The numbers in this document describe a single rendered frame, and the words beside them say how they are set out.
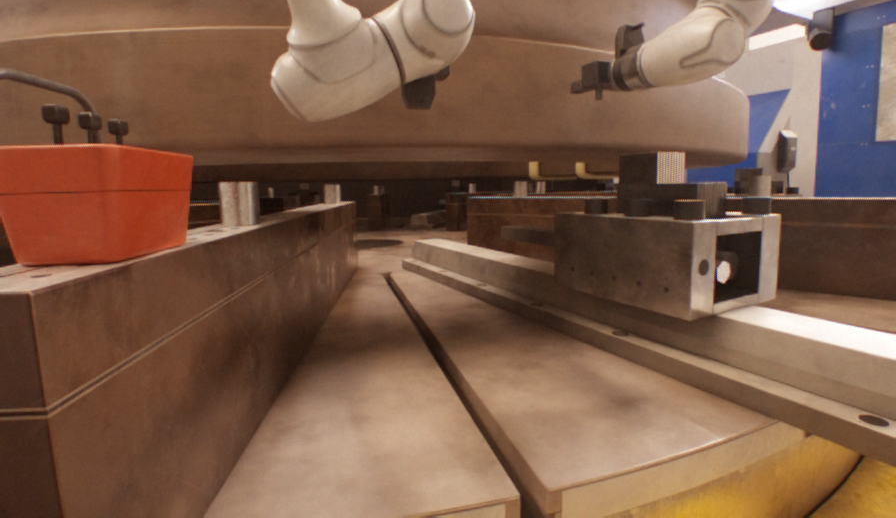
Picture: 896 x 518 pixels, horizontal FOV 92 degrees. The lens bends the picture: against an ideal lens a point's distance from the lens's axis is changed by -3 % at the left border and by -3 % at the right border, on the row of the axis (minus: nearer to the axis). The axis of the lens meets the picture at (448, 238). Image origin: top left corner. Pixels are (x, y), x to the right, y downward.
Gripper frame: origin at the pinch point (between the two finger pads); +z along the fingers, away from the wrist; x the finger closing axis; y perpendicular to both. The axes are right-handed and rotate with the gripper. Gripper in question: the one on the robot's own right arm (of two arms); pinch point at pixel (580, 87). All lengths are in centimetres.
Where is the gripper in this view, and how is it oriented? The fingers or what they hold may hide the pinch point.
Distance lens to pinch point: 116.5
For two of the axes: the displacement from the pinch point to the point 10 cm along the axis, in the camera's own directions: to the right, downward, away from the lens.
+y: 0.2, 9.9, 1.1
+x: 9.2, -0.6, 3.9
